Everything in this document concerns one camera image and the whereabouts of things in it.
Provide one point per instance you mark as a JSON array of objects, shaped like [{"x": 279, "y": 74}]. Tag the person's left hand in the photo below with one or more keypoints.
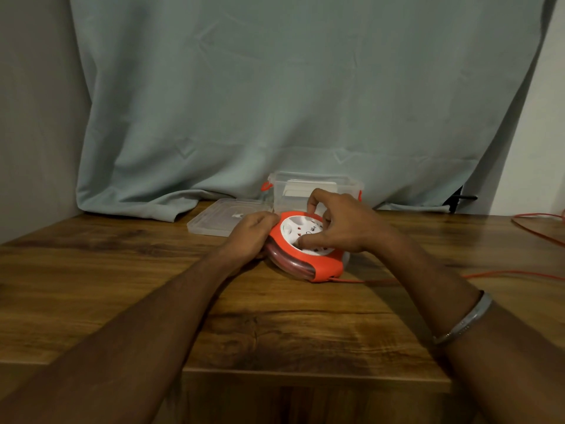
[{"x": 247, "y": 240}]

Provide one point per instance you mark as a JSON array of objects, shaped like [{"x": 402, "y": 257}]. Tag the person's right hand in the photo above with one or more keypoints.
[{"x": 353, "y": 227}]

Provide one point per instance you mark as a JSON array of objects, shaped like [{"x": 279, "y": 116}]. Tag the clear plastic storage box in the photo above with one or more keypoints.
[{"x": 348, "y": 187}]

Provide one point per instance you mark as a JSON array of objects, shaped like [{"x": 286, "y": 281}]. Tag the person's left fingers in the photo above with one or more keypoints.
[{"x": 265, "y": 220}]

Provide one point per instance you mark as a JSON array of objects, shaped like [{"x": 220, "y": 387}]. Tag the clear plastic box lid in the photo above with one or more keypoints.
[{"x": 212, "y": 220}]

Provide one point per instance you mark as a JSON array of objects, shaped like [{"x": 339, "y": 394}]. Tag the person's right thumb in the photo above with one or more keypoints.
[{"x": 311, "y": 239}]

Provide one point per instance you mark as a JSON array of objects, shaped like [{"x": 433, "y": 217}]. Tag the person's right forearm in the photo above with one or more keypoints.
[{"x": 463, "y": 331}]

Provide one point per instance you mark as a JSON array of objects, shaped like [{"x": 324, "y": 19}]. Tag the black clamp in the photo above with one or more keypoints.
[{"x": 459, "y": 199}]

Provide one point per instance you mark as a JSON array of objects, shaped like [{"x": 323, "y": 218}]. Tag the pale blue curtain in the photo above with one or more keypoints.
[{"x": 287, "y": 97}]

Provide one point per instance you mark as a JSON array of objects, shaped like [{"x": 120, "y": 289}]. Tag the person's left forearm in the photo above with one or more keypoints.
[{"x": 132, "y": 339}]

